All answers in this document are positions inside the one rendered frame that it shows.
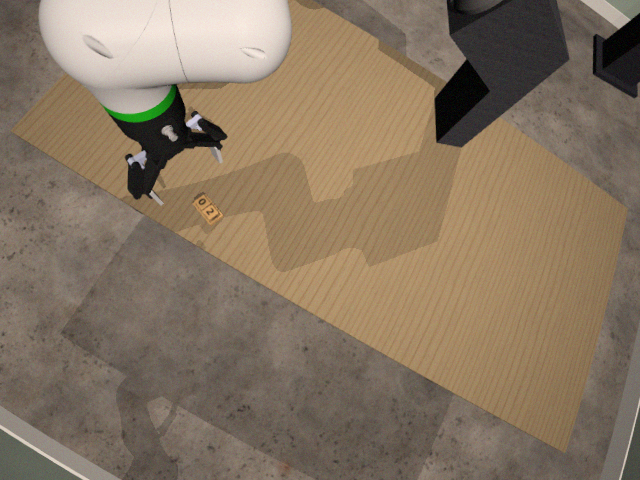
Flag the tan cube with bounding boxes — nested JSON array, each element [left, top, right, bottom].
[[194, 194, 211, 211], [202, 204, 220, 222]]

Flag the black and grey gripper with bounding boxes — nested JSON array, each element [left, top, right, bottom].
[[125, 111, 227, 205]]

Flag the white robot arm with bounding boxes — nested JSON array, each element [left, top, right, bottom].
[[38, 0, 292, 144]]

